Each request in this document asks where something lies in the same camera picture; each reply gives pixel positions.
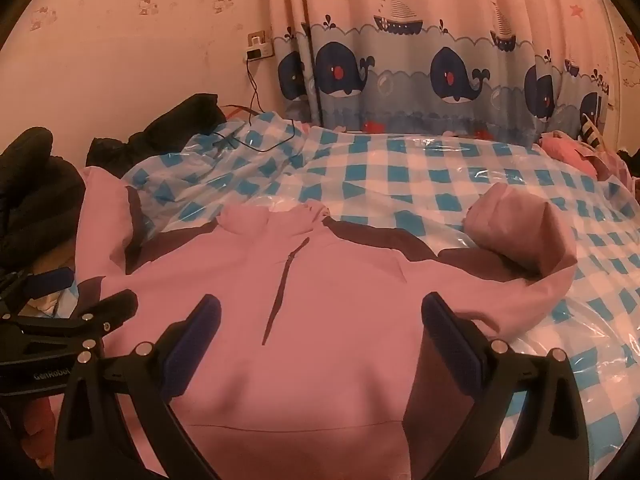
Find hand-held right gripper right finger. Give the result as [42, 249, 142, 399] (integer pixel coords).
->
[421, 292, 590, 480]

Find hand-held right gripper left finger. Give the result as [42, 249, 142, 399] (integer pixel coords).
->
[54, 294, 223, 480]

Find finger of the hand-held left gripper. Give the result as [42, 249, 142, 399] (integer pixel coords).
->
[0, 289, 139, 348]
[0, 267, 76, 311]

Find pink and brown hoodie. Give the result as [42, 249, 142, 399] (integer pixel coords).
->
[75, 165, 581, 480]

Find pink clothes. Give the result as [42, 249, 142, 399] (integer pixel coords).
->
[537, 130, 621, 181]

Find black down jacket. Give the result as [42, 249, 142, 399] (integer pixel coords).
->
[0, 127, 87, 273]
[86, 92, 228, 168]

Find blue checkered plastic bed cover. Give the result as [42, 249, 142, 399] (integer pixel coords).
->
[120, 110, 640, 456]

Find dark striped garment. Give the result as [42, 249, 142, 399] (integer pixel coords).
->
[577, 112, 608, 152]

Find wardrobe with tree decal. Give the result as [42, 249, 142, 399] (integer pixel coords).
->
[600, 0, 640, 161]

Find whale print curtain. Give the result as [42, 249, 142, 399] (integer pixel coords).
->
[262, 0, 613, 146]

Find black cable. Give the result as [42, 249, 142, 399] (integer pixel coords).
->
[214, 57, 301, 153]

